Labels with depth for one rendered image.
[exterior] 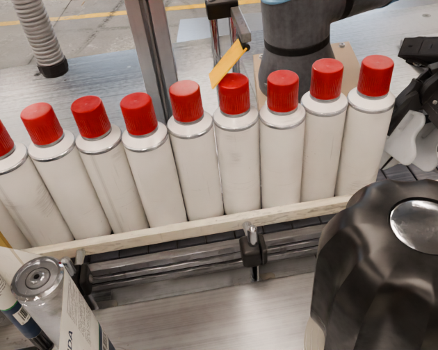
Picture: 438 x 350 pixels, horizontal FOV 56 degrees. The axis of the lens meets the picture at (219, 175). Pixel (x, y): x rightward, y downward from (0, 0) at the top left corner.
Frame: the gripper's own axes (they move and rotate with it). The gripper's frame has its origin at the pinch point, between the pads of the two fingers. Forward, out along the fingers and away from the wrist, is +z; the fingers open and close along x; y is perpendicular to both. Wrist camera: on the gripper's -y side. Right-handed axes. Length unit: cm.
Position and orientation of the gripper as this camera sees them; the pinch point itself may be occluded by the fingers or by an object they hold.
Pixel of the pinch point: (384, 157)
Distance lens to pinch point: 58.7
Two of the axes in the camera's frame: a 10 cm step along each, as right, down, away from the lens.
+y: 1.4, 6.8, -7.2
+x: 9.0, 2.2, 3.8
